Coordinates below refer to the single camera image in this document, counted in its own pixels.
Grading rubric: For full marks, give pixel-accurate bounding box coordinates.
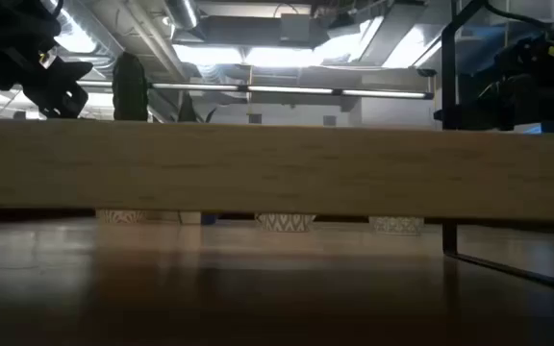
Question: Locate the green leaf patterned mug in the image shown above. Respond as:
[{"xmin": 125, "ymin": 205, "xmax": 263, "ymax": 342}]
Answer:
[{"xmin": 367, "ymin": 215, "xmax": 426, "ymax": 236}]

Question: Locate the dark cactus-shaped plant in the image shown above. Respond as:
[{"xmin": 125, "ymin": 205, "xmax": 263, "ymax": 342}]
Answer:
[{"xmin": 112, "ymin": 51, "xmax": 150, "ymax": 122}]

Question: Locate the grey zigzag patterned mug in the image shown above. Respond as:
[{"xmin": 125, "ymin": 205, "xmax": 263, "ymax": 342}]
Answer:
[{"xmin": 254, "ymin": 212, "xmax": 317, "ymax": 234}]

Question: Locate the silver round ventilation duct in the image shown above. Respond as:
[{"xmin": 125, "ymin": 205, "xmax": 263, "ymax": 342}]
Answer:
[{"xmin": 164, "ymin": 0, "xmax": 200, "ymax": 31}]

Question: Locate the light wooden shelf board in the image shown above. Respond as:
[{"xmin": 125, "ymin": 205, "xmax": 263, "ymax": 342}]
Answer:
[{"xmin": 0, "ymin": 117, "xmax": 554, "ymax": 223}]

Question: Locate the green pointed-leaf plant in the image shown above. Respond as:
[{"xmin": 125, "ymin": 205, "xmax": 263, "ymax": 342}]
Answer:
[{"xmin": 177, "ymin": 92, "xmax": 218, "ymax": 123}]

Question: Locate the grey ceiling box unit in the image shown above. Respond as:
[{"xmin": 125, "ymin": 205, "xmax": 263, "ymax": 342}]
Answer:
[{"xmin": 279, "ymin": 12, "xmax": 317, "ymax": 45}]

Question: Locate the long linear ceiling light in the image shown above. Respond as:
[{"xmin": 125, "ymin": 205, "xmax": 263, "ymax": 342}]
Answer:
[{"xmin": 75, "ymin": 80, "xmax": 436, "ymax": 101}]

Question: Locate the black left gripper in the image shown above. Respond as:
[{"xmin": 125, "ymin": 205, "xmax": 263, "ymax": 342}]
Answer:
[{"xmin": 20, "ymin": 56, "xmax": 94, "ymax": 120}]

